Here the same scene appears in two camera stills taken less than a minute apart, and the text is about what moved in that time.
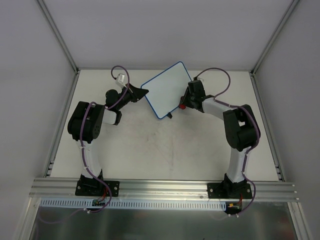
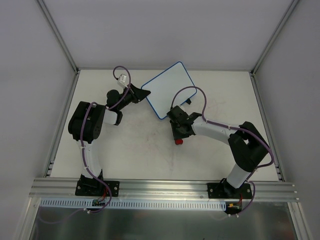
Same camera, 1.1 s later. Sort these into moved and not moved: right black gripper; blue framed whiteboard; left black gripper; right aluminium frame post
Moved: right black gripper
Not moved: right aluminium frame post; left black gripper; blue framed whiteboard
